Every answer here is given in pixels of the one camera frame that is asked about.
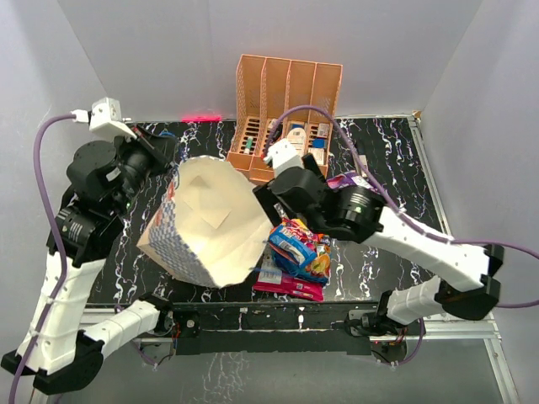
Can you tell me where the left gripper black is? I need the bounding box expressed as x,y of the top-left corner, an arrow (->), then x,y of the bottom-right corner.
110,122 -> 178,215

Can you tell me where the orange snack packet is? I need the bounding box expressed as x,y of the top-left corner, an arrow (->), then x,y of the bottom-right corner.
277,219 -> 331,253

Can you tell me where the purple snack packet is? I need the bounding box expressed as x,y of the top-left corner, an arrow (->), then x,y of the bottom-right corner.
327,171 -> 376,191

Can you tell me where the blue small snack packet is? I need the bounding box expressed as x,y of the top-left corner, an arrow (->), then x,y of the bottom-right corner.
268,226 -> 317,268

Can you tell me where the colourful candy packet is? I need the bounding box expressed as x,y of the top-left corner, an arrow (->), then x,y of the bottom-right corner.
272,243 -> 331,285

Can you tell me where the checkered paper bag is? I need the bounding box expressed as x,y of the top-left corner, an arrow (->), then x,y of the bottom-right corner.
136,130 -> 275,290

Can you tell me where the pink snack packet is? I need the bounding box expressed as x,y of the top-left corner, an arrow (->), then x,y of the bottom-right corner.
252,247 -> 324,302

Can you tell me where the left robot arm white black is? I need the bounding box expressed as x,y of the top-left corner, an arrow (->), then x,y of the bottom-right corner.
1,125 -> 176,396

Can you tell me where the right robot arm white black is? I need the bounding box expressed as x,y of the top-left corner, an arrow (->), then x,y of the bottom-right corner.
253,167 -> 504,336

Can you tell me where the pink marker strip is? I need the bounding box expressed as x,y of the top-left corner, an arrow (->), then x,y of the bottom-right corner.
181,113 -> 222,123

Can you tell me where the white small box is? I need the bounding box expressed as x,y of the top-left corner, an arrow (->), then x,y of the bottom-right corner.
308,147 -> 327,166

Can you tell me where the white label bottle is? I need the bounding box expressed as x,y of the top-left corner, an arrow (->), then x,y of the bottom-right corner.
286,127 -> 307,157

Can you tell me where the black grey stapler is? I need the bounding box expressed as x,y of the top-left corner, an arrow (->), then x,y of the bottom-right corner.
353,139 -> 368,178

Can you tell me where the green white glue stick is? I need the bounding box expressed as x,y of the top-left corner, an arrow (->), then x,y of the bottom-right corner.
243,136 -> 253,154

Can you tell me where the peach desk organizer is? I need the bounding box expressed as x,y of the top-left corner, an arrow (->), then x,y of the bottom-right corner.
227,55 -> 343,184

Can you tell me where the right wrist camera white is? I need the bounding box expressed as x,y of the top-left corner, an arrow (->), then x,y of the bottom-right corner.
263,139 -> 304,178

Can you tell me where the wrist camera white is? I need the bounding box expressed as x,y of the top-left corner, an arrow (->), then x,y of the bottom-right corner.
89,97 -> 137,141
263,139 -> 304,178

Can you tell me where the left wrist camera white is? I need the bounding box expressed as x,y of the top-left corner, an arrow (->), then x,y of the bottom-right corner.
89,97 -> 137,141

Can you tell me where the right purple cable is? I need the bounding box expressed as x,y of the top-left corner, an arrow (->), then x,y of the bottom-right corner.
263,104 -> 539,367

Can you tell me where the purple cable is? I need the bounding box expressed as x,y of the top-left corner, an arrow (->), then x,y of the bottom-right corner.
263,104 -> 539,367
8,110 -> 91,404

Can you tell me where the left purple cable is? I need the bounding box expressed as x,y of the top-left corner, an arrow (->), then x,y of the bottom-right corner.
8,110 -> 91,404

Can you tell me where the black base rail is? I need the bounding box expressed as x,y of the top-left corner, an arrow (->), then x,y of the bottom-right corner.
173,301 -> 376,355

